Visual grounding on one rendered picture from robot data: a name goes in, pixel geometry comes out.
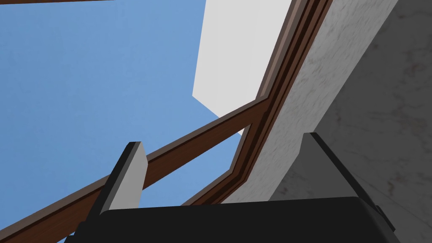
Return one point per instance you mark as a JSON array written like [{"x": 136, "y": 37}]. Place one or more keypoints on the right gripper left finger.
[{"x": 126, "y": 184}]

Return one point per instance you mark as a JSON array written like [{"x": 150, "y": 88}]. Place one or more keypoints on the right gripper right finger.
[{"x": 315, "y": 175}]

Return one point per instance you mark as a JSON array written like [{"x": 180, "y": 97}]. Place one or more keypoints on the brown framed window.
[{"x": 189, "y": 148}]

